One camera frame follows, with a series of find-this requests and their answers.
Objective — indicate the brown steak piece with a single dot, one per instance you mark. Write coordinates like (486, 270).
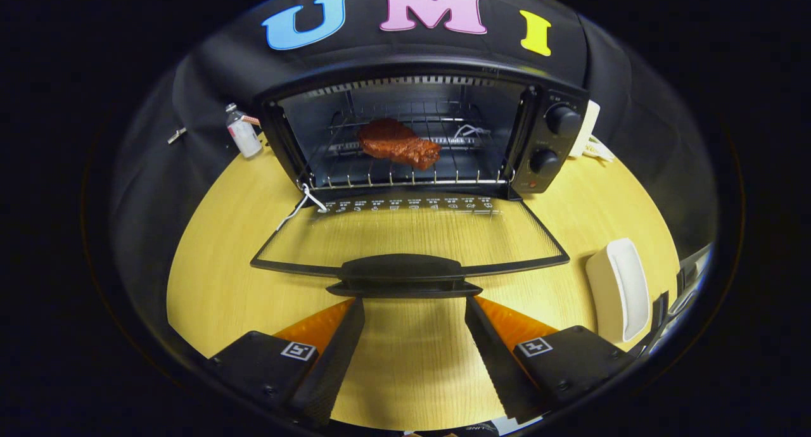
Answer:
(396, 144)

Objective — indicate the white plastic tray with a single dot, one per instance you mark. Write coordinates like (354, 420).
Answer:
(618, 291)

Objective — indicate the small clear bottle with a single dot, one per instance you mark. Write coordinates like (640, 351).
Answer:
(244, 136)

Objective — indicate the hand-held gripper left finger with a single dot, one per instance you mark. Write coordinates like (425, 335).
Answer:
(332, 367)

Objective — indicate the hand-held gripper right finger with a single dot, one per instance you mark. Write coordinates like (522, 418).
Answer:
(494, 361)

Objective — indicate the person's dark clothing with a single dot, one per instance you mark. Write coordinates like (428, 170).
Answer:
(481, 428)

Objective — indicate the white divided bean dish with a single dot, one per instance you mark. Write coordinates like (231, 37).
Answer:
(599, 151)

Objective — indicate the black toaster oven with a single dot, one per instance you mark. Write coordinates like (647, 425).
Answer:
(551, 142)

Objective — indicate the white pop-up toaster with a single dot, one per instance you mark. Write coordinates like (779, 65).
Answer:
(589, 123)

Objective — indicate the metal cloth clip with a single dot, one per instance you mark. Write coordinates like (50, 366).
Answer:
(177, 135)

